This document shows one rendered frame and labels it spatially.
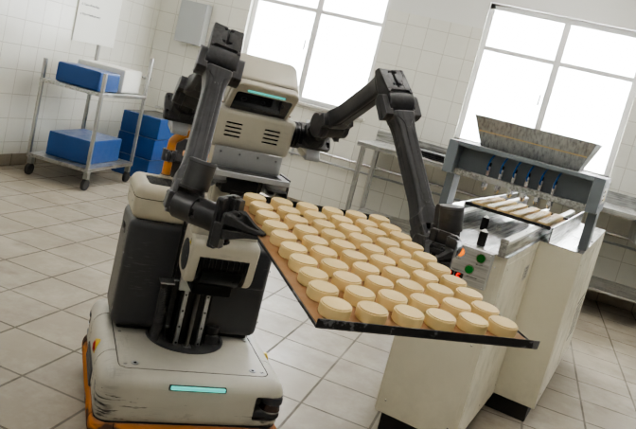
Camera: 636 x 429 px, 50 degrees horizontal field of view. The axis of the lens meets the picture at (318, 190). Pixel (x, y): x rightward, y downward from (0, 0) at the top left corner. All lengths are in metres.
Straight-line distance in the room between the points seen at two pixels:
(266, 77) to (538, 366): 1.95
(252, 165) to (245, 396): 0.77
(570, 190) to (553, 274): 0.39
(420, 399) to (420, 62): 4.32
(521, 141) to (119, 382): 2.05
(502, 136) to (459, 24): 3.37
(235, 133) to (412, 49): 4.64
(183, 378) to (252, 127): 0.84
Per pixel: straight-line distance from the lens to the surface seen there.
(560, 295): 3.31
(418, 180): 1.72
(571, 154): 3.31
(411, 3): 6.73
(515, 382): 3.43
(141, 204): 2.42
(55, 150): 6.02
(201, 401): 2.36
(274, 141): 2.19
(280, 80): 2.13
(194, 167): 1.37
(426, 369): 2.78
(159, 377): 2.32
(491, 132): 3.37
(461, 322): 1.16
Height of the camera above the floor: 1.29
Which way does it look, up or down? 9 degrees down
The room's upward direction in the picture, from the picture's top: 14 degrees clockwise
